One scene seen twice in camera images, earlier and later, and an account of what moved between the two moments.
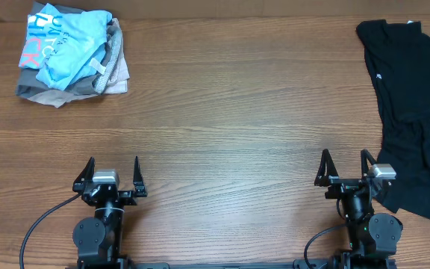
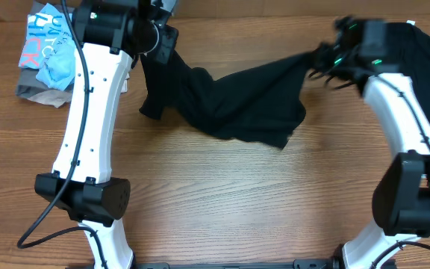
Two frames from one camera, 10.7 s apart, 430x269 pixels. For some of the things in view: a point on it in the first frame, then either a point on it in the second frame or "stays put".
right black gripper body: [342, 187] -> [337, 63]
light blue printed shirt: [60, 43] stays put
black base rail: [308, 264] stays put
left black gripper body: [125, 199] -> [166, 36]
